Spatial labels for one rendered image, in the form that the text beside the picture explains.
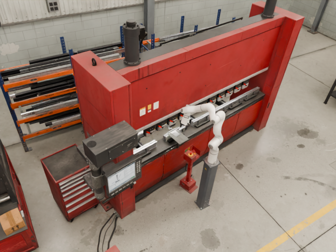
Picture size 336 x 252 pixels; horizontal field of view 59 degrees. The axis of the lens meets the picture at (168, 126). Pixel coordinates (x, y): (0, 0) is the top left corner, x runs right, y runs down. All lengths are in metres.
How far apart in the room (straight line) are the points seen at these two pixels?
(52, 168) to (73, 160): 0.27
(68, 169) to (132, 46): 1.80
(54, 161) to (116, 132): 1.41
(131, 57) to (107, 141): 0.97
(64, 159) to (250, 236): 2.84
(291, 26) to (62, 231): 4.58
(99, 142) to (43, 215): 2.26
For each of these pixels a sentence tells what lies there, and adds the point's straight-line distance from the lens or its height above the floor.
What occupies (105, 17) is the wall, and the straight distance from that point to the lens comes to 7.89.
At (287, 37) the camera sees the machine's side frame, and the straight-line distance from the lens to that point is 5.30.
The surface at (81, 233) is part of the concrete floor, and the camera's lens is 4.65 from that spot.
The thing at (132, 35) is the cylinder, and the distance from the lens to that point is 3.20.
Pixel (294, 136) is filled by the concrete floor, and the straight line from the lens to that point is 6.52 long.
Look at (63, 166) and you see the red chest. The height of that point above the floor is 0.98.
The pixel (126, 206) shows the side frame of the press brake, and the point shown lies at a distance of 4.51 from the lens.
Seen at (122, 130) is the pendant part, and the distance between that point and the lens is 3.04.
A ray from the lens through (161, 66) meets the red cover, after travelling 3.52.
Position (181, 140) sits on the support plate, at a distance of 4.31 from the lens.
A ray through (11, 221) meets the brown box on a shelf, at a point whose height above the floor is 1.10.
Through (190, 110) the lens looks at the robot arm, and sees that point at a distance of 3.71.
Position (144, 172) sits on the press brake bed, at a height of 0.62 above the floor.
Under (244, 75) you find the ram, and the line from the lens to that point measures 5.07.
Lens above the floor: 3.99
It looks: 41 degrees down
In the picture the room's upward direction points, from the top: 4 degrees clockwise
